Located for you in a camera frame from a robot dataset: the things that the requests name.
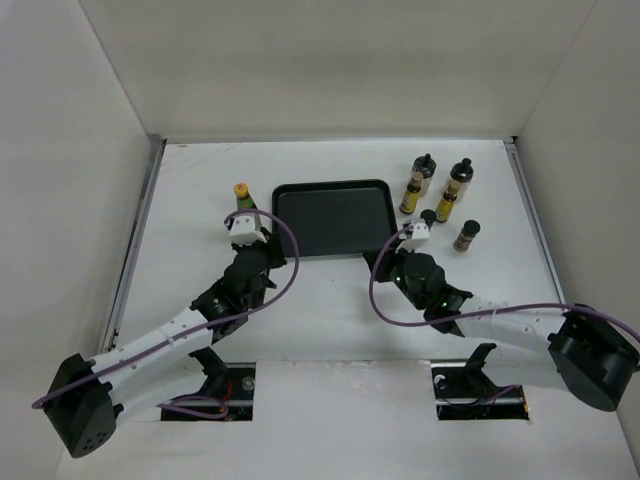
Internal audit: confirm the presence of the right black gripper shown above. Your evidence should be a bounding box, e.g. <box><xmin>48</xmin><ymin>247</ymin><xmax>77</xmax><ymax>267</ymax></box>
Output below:
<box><xmin>363</xmin><ymin>239</ymin><xmax>426</xmax><ymax>311</ymax></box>

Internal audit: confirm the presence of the red sauce bottle yellow cap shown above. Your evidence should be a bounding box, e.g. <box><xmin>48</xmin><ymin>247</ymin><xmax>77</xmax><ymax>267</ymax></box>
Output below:
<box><xmin>234</xmin><ymin>182</ymin><xmax>257</xmax><ymax>210</ymax></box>

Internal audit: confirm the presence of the small spice jar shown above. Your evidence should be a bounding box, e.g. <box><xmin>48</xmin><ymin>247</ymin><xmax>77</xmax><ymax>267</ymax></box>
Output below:
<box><xmin>419</xmin><ymin>209</ymin><xmax>437</xmax><ymax>231</ymax></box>
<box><xmin>453</xmin><ymin>219</ymin><xmax>481</xmax><ymax>252</ymax></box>

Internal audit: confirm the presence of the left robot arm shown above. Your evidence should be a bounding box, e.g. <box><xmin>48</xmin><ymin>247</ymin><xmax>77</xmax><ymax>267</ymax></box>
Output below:
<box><xmin>32</xmin><ymin>217</ymin><xmax>286</xmax><ymax>459</ymax></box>

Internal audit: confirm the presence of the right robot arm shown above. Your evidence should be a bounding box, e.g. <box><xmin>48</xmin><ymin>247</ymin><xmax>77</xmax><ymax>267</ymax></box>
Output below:
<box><xmin>364</xmin><ymin>240</ymin><xmax>639</xmax><ymax>412</ymax></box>

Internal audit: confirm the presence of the black plastic tray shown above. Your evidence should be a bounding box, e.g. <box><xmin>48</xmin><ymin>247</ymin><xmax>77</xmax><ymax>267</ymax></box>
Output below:
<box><xmin>271</xmin><ymin>179</ymin><xmax>397</xmax><ymax>258</ymax></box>

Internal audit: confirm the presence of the left yellow-label brown bottle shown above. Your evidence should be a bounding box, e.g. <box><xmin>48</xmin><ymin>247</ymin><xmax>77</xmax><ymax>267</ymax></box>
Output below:
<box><xmin>399</xmin><ymin>172</ymin><xmax>423</xmax><ymax>215</ymax></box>

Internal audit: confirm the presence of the yellow-label brown bottle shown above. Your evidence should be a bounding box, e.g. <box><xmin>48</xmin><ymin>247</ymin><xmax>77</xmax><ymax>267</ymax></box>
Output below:
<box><xmin>399</xmin><ymin>172</ymin><xmax>423</xmax><ymax>215</ymax></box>
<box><xmin>435</xmin><ymin>181</ymin><xmax>460</xmax><ymax>223</ymax></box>

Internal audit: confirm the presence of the right yellow-label brown bottle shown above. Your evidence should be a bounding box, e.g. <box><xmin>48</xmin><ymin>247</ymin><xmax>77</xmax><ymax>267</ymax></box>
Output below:
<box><xmin>435</xmin><ymin>181</ymin><xmax>460</xmax><ymax>223</ymax></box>

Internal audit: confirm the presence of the left black-cap grinder bottle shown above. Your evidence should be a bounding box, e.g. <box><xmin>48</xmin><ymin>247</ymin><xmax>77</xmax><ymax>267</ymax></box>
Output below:
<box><xmin>412</xmin><ymin>153</ymin><xmax>437</xmax><ymax>197</ymax></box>

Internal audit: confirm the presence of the black-cap grinder bottle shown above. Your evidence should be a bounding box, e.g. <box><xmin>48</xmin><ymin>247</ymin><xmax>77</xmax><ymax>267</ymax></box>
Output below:
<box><xmin>412</xmin><ymin>153</ymin><xmax>437</xmax><ymax>197</ymax></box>
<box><xmin>450</xmin><ymin>158</ymin><xmax>474</xmax><ymax>202</ymax></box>

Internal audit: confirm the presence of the right black-cap grinder bottle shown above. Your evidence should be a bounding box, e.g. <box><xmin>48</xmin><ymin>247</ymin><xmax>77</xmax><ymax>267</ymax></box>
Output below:
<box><xmin>450</xmin><ymin>158</ymin><xmax>474</xmax><ymax>202</ymax></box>

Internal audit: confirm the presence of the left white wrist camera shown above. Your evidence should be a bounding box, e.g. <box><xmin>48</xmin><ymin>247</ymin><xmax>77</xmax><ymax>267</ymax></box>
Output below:
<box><xmin>229</xmin><ymin>213</ymin><xmax>266</xmax><ymax>247</ymax></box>

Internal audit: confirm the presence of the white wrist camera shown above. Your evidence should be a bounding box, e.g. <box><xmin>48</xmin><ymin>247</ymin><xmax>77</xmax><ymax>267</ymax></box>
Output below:
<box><xmin>397</xmin><ymin>220</ymin><xmax>430</xmax><ymax>253</ymax></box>
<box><xmin>229</xmin><ymin>213</ymin><xmax>266</xmax><ymax>247</ymax></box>

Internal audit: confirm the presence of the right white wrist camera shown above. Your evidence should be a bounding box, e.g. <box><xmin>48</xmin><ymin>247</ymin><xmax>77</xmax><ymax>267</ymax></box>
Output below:
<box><xmin>397</xmin><ymin>220</ymin><xmax>430</xmax><ymax>253</ymax></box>

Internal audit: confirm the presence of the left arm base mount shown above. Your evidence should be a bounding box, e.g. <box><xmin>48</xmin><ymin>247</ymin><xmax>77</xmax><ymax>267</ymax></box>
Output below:
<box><xmin>160</xmin><ymin>348</ymin><xmax>257</xmax><ymax>422</ymax></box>

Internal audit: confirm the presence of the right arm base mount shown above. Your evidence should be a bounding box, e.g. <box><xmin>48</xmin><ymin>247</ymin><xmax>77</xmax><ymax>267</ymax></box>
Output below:
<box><xmin>431</xmin><ymin>343</ymin><xmax>529</xmax><ymax>421</ymax></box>

